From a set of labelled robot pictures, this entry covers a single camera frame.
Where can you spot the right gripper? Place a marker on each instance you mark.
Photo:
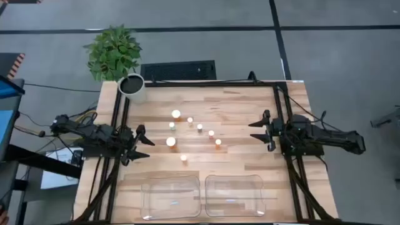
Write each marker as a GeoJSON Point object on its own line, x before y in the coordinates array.
{"type": "Point", "coordinates": [276, 129]}

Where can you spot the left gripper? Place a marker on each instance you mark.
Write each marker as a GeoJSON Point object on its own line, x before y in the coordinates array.
{"type": "Point", "coordinates": [128, 140]}

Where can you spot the green pill bottle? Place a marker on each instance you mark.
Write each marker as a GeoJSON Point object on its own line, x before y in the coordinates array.
{"type": "Point", "coordinates": [172, 125]}

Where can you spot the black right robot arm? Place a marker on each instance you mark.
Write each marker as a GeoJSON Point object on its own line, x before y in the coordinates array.
{"type": "Point", "coordinates": [328, 136]}

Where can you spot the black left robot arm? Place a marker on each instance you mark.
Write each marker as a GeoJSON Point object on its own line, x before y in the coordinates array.
{"type": "Point", "coordinates": [93, 132]}

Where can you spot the clear plastic bin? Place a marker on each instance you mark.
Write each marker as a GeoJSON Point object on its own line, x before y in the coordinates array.
{"type": "Point", "coordinates": [147, 200]}
{"type": "Point", "coordinates": [211, 197]}

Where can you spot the white plant pot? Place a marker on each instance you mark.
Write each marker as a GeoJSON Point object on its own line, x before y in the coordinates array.
{"type": "Point", "coordinates": [134, 93]}

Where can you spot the black handheld device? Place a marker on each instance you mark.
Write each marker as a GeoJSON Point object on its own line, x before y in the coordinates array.
{"type": "Point", "coordinates": [76, 157]}

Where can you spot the black floor grate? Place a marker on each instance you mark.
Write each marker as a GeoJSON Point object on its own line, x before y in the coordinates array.
{"type": "Point", "coordinates": [178, 70]}

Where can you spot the white paper sheet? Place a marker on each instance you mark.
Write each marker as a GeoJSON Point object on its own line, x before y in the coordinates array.
{"type": "Point", "coordinates": [56, 181]}

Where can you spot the green leafy plant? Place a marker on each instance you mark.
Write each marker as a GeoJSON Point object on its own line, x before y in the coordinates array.
{"type": "Point", "coordinates": [112, 53]}

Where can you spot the grey stand base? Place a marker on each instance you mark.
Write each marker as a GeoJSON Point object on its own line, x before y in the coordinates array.
{"type": "Point", "coordinates": [387, 118]}

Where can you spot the computer monitor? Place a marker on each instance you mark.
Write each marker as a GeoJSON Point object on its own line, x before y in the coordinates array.
{"type": "Point", "coordinates": [6, 125]}

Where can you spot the person's hand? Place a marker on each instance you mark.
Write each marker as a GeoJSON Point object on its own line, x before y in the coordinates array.
{"type": "Point", "coordinates": [3, 217]}

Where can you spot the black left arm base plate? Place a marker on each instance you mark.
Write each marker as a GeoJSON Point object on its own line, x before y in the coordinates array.
{"type": "Point", "coordinates": [100, 152]}

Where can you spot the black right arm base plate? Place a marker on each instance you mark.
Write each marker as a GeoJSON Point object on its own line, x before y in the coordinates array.
{"type": "Point", "coordinates": [309, 151]}

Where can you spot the black aluminium table frame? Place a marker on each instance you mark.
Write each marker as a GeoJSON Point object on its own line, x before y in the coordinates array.
{"type": "Point", "coordinates": [203, 83]}

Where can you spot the black desk frame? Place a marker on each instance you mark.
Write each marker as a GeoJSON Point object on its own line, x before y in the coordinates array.
{"type": "Point", "coordinates": [37, 159]}

